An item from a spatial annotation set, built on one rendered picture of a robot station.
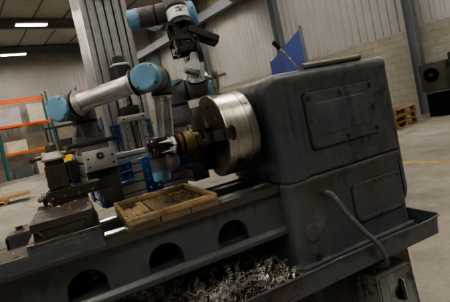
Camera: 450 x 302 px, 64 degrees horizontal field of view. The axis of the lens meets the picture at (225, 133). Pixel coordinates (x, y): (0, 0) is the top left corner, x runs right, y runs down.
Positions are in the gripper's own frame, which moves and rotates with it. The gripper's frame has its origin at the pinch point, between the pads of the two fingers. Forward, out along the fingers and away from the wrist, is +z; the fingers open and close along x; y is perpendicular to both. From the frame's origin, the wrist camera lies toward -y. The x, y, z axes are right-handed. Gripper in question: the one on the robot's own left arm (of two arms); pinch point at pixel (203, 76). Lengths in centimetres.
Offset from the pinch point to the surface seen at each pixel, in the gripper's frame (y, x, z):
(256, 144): -15.0, -8.1, 25.8
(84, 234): 46, -3, 38
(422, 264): -132, -73, 117
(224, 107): -7.2, -7.0, 10.4
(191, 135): 4.0, -17.3, 15.5
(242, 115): -12.3, -5.6, 14.9
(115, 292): 42, -14, 57
